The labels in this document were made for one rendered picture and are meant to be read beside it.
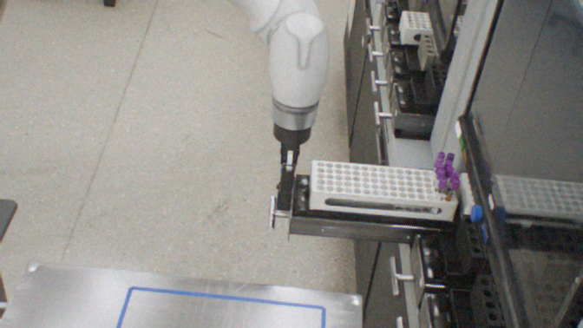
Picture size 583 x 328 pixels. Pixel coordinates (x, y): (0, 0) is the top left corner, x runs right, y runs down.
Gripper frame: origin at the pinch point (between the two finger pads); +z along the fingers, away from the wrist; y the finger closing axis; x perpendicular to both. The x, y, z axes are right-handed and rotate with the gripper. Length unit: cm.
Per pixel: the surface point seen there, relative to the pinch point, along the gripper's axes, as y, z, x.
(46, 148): 104, 80, 89
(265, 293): -28.4, -2.1, 2.6
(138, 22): 207, 80, 73
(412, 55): 59, -2, -33
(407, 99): 38.2, -1.9, -29.5
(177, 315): -34.5, -2.1, 17.2
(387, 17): 81, -2, -28
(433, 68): 45, -8, -36
